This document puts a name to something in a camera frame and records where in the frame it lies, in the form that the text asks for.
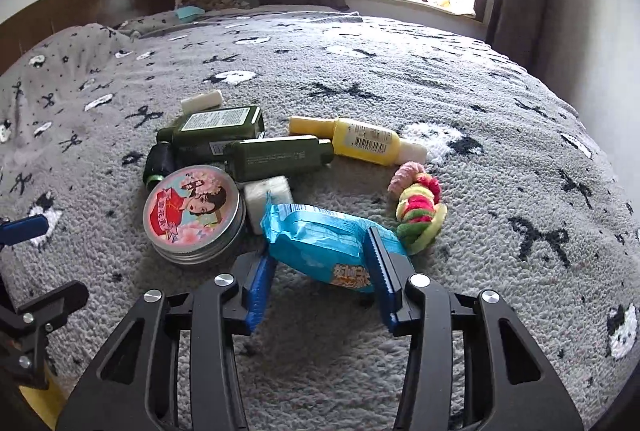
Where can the slim green bottle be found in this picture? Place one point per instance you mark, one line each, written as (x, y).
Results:
(280, 156)

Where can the teal small cloth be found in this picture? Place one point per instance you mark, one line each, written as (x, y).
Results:
(187, 13)

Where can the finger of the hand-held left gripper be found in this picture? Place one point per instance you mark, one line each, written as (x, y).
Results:
(25, 229)
(35, 318)

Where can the round tin with lady print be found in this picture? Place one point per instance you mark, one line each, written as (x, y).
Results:
(190, 211)

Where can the wide green bottle white label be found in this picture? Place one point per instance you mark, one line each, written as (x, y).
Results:
(240, 126)

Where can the white rectangular bar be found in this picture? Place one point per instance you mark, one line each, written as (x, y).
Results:
(202, 101)

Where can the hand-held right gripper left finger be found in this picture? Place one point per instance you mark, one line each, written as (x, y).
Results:
(260, 283)

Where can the white cube block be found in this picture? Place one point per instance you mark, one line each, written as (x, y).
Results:
(267, 198)

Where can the round yellow soap bar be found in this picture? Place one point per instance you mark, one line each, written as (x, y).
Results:
(345, 133)

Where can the dark green small bottle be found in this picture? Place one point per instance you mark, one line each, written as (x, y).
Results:
(157, 163)

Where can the grey printed fleece blanket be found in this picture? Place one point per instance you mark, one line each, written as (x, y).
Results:
(450, 76)

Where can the blue wet wipes packet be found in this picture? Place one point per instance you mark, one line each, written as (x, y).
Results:
(320, 241)

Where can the yellow fleece blanket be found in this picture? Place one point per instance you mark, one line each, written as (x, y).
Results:
(45, 403)

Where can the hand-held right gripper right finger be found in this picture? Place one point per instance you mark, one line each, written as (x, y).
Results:
(382, 276)

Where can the wooden headboard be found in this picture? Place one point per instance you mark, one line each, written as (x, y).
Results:
(75, 6)

